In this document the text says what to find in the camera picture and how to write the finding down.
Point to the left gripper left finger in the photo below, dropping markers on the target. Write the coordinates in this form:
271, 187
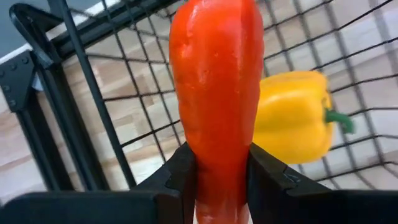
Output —
177, 186

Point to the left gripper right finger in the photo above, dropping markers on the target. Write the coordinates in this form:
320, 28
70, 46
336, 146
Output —
267, 186

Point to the yellow bell pepper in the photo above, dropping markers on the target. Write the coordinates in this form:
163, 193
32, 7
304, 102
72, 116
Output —
289, 118

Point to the long orange-red pepper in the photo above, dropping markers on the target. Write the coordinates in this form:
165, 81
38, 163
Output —
217, 93

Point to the black metal table frame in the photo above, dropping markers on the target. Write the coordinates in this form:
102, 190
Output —
18, 81

